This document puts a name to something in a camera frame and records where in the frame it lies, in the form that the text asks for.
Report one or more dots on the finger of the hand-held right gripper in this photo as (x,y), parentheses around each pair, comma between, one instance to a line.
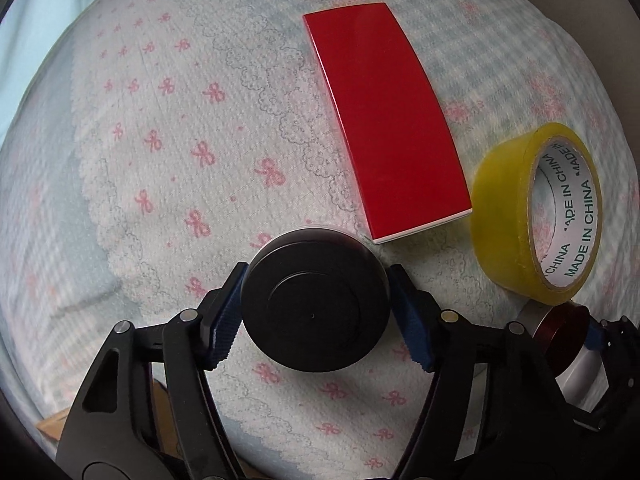
(594,336)

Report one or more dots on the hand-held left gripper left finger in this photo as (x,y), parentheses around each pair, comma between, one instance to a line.
(226,316)

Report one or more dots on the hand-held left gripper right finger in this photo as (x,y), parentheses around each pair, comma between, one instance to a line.
(411,316)

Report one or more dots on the dark red round tin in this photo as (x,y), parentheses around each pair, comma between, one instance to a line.
(567,332)

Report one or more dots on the black round tin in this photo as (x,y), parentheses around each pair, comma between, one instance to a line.
(315,305)

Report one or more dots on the yellow tape roll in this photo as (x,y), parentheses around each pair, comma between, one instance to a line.
(505,200)

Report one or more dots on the bow printed blanket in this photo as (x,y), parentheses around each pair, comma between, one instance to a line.
(200,160)

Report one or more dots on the brown cardboard box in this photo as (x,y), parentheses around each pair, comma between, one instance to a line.
(60,422)

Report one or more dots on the red rectangular box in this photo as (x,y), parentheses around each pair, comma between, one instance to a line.
(387,120)

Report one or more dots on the light blue cloth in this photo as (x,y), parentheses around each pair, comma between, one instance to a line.
(40,20)

